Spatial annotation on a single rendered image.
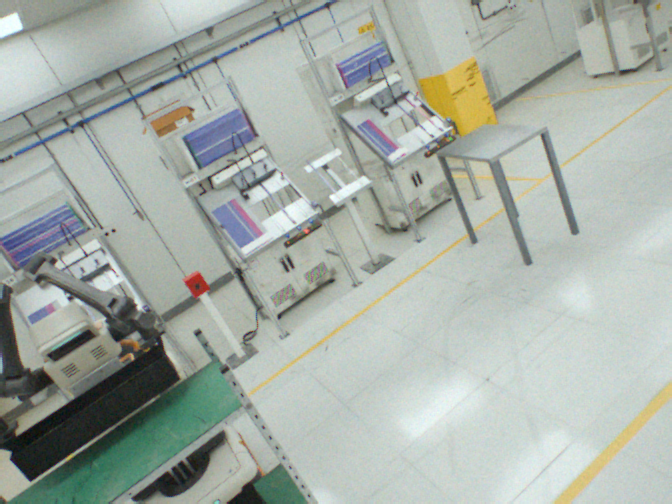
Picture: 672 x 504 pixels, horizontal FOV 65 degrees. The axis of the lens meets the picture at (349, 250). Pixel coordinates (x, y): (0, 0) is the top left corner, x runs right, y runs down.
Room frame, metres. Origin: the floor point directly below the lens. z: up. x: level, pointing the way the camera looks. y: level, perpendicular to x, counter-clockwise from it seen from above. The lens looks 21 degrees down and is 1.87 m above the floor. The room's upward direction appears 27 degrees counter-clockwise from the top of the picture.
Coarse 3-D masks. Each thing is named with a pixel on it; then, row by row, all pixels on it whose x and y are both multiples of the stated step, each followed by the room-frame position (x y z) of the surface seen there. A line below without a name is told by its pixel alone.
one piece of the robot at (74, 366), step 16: (96, 336) 2.10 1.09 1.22; (112, 336) 2.12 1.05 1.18; (80, 352) 2.07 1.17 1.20; (96, 352) 2.09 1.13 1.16; (112, 352) 2.11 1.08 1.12; (48, 368) 2.03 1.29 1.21; (64, 368) 2.05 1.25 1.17; (80, 368) 2.06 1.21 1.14; (96, 368) 2.08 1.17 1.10; (64, 384) 2.04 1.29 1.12; (128, 416) 2.08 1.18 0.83
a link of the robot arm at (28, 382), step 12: (12, 288) 2.05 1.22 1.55; (0, 312) 1.98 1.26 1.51; (0, 324) 1.97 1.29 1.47; (12, 324) 2.00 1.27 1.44; (0, 336) 1.95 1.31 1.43; (12, 336) 1.97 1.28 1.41; (0, 348) 1.94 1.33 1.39; (12, 348) 1.95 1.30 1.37; (12, 360) 1.93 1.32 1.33; (0, 372) 1.95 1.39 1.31; (12, 372) 1.92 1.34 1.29; (24, 372) 1.93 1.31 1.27; (0, 384) 1.90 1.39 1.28; (24, 384) 1.90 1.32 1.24; (0, 396) 1.89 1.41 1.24
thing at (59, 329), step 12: (60, 312) 2.09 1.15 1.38; (72, 312) 2.08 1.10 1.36; (84, 312) 2.12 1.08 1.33; (36, 324) 2.07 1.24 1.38; (48, 324) 2.06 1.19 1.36; (60, 324) 2.05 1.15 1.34; (72, 324) 2.04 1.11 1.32; (84, 324) 2.04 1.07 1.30; (36, 336) 2.02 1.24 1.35; (48, 336) 2.02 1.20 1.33; (60, 336) 2.01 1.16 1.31; (72, 336) 2.03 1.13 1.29; (84, 336) 2.07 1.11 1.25; (36, 348) 2.00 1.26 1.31; (48, 348) 1.99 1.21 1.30; (60, 348) 2.02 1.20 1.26; (72, 348) 2.06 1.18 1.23; (48, 360) 2.02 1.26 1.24
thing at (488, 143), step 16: (480, 128) 3.80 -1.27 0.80; (496, 128) 3.61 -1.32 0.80; (512, 128) 3.44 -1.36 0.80; (528, 128) 3.29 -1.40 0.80; (544, 128) 3.17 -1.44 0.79; (464, 144) 3.61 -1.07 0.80; (480, 144) 3.44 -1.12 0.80; (496, 144) 3.29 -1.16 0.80; (512, 144) 3.14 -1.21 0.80; (544, 144) 3.19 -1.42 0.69; (480, 160) 3.20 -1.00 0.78; (496, 160) 3.82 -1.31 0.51; (448, 176) 3.74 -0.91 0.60; (496, 176) 3.09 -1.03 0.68; (560, 176) 3.17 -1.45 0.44; (560, 192) 3.18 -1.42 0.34; (464, 208) 3.74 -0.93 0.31; (512, 208) 3.09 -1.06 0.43; (464, 224) 3.76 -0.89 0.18; (512, 224) 3.10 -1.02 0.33; (576, 224) 3.17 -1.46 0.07; (528, 256) 3.09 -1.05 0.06
